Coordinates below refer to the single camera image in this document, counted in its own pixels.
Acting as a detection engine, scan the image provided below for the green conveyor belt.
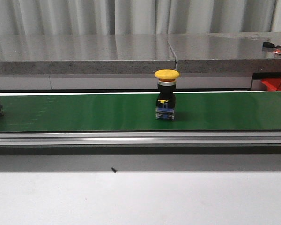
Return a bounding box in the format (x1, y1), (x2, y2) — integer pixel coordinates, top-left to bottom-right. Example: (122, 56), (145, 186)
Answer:
(0, 91), (281, 132)

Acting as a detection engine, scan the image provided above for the grey stone countertop slab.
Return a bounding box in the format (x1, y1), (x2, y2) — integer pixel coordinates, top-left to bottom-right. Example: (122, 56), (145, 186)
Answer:
(0, 32), (281, 75)

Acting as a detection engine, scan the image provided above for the red plastic tray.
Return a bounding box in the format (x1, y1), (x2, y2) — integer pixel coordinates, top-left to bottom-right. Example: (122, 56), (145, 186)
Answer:
(261, 78), (281, 92)

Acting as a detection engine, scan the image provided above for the white pleated curtain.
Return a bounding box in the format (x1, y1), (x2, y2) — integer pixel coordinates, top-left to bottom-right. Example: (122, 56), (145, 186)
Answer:
(0, 0), (281, 35)

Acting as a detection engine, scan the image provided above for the aluminium conveyor frame rail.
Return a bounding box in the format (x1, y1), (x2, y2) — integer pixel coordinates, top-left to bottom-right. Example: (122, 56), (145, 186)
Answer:
(0, 131), (281, 146)

